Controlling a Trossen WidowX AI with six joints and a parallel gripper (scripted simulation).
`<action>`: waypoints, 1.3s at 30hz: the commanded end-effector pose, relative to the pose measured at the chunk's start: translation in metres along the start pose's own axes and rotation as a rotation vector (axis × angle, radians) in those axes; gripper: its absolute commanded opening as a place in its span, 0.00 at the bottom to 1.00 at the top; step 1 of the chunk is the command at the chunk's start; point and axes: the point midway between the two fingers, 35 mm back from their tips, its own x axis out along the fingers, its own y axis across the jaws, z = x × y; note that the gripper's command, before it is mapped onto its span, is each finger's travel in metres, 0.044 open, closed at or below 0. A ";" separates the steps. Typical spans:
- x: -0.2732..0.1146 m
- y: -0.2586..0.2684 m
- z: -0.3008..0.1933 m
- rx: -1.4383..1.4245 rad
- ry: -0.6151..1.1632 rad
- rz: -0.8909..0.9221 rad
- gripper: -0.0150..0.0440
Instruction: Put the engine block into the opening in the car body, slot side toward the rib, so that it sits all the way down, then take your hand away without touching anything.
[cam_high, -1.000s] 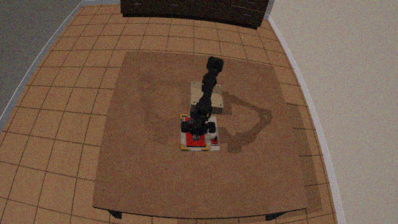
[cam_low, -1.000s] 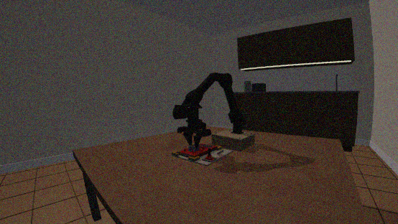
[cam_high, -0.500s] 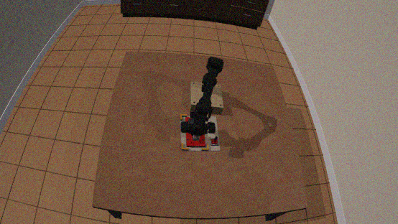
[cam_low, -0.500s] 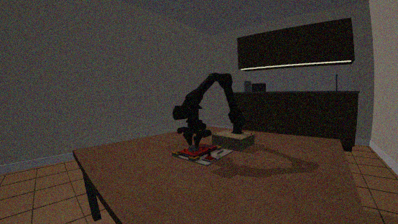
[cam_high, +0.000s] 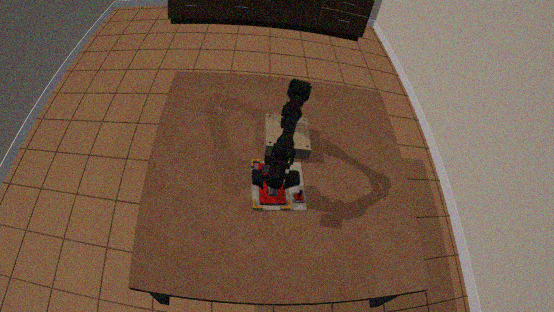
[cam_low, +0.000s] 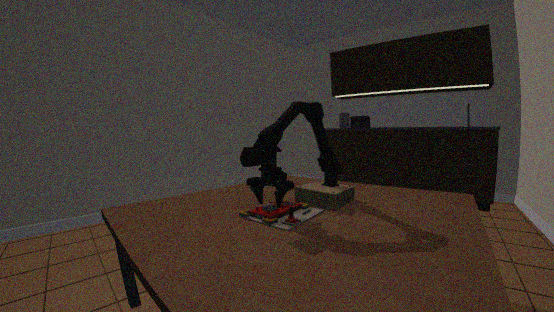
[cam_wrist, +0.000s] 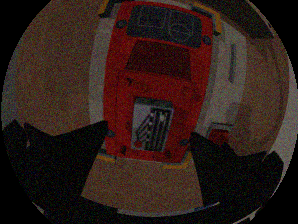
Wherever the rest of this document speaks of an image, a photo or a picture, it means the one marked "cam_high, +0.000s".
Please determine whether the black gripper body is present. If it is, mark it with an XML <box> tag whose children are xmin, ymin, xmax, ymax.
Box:
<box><xmin>251</xmin><ymin>169</ymin><xmax>300</xmax><ymax>186</ymax></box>

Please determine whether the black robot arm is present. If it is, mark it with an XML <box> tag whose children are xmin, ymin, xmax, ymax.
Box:
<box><xmin>264</xmin><ymin>79</ymin><xmax>312</xmax><ymax>189</ymax></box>

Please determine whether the red toy car body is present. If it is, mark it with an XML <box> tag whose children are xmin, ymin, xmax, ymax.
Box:
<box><xmin>258</xmin><ymin>163</ymin><xmax>286</xmax><ymax>205</ymax></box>

